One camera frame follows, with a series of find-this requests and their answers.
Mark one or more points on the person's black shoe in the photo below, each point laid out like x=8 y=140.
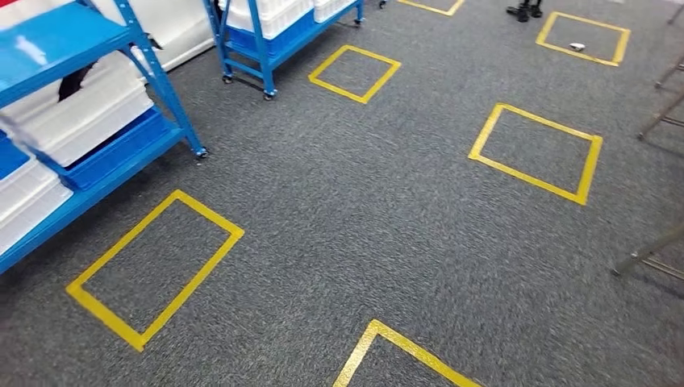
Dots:
x=519 y=13
x=536 y=10

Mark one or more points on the stainless steel workbench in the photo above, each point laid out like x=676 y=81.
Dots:
x=646 y=251

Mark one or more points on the yellow floor tape square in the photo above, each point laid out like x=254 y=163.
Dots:
x=555 y=47
x=355 y=355
x=523 y=179
x=427 y=8
x=336 y=89
x=101 y=319

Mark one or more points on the white car with red stripe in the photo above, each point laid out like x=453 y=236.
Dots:
x=176 y=27

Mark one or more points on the blue metal shelf rack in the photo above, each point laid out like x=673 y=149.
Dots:
x=262 y=53
x=53 y=42

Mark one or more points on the small white floor object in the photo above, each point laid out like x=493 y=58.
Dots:
x=577 y=46

